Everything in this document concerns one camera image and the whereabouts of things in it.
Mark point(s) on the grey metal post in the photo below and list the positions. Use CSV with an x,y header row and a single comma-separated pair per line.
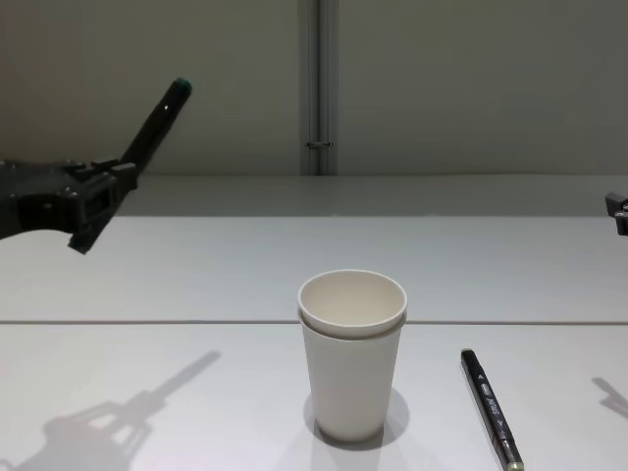
x,y
319,73

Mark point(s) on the black marker with grey cap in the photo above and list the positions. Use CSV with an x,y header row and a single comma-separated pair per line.
x,y
490,407

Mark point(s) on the black marker with green cap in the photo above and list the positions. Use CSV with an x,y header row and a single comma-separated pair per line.
x,y
159,118

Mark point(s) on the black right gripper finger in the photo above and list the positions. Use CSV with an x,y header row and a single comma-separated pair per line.
x,y
620,208

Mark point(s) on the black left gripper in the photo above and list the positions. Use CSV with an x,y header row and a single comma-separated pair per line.
x,y
29,201

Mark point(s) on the white paper cup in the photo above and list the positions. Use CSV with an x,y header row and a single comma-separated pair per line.
x,y
348,387
350,304

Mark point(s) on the small metal clip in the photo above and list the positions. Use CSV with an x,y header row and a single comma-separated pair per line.
x,y
319,144

